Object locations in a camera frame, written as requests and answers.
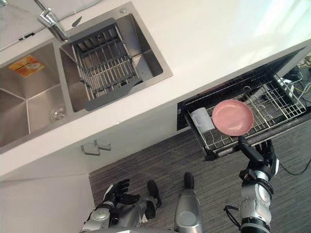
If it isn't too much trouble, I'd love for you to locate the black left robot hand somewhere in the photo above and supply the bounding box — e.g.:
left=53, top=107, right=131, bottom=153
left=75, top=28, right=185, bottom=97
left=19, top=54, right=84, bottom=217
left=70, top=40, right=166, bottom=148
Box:
left=103, top=179, right=141, bottom=207

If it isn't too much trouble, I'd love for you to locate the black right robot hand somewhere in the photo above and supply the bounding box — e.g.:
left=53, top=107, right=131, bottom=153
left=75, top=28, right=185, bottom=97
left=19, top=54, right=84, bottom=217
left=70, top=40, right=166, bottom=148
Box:
left=238, top=135, right=280, bottom=176

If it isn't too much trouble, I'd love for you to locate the pink round plate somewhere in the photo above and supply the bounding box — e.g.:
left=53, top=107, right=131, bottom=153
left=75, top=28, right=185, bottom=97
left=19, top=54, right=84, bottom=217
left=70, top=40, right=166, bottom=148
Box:
left=211, top=100, right=255, bottom=136

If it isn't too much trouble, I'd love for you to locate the white cup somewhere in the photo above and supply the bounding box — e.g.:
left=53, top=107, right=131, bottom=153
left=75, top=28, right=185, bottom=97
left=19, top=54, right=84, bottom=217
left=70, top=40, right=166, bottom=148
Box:
left=190, top=108, right=215, bottom=133

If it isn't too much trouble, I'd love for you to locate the black dishwasher drawer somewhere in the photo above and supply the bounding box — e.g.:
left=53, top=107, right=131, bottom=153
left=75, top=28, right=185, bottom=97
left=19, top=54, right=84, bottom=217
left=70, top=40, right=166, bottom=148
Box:
left=176, top=46, right=309, bottom=161

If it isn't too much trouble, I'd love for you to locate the round metal sink strainer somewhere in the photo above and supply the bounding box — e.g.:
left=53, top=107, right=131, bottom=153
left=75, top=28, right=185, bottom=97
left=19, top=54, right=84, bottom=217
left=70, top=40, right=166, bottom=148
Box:
left=50, top=104, right=67, bottom=122

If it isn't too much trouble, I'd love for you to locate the black sink drain rack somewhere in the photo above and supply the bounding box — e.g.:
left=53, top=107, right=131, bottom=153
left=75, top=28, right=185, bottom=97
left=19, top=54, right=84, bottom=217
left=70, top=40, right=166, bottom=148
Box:
left=69, top=17, right=144, bottom=112

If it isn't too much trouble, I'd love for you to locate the stainless steel double sink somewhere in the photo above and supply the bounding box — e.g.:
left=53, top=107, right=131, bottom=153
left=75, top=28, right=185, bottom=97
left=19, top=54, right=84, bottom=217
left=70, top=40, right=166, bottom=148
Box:
left=0, top=1, right=174, bottom=154

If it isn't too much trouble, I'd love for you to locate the silver right robot leg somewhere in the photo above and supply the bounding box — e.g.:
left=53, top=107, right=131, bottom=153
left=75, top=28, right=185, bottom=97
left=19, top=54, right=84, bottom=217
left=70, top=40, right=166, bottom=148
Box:
left=174, top=172, right=207, bottom=233

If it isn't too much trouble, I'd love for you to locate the orange yellow sticker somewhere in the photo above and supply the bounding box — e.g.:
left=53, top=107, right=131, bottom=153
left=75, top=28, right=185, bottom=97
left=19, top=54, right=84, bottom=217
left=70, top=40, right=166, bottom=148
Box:
left=8, top=55, right=46, bottom=78

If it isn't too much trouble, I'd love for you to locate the chrome faucet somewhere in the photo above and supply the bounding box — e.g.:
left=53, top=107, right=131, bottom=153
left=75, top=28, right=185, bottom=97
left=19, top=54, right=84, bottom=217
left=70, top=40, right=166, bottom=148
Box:
left=33, top=0, right=70, bottom=42

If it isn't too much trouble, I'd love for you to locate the black floor cable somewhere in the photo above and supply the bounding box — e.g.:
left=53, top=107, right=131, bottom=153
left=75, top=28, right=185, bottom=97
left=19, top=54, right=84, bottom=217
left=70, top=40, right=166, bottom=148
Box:
left=276, top=160, right=311, bottom=176

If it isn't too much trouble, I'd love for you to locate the grey cabinet handle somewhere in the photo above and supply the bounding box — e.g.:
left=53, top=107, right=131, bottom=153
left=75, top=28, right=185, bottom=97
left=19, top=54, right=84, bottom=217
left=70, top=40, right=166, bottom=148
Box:
left=94, top=139, right=112, bottom=151
left=80, top=144, right=101, bottom=156

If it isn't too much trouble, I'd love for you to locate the wire dish rack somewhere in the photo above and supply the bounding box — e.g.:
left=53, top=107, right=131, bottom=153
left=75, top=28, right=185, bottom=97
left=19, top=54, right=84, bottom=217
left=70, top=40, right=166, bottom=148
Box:
left=189, top=77, right=307, bottom=151

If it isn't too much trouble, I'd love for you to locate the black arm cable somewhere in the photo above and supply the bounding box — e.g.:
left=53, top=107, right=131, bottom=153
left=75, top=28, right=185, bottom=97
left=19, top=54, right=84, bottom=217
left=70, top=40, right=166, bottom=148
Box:
left=224, top=205, right=244, bottom=229

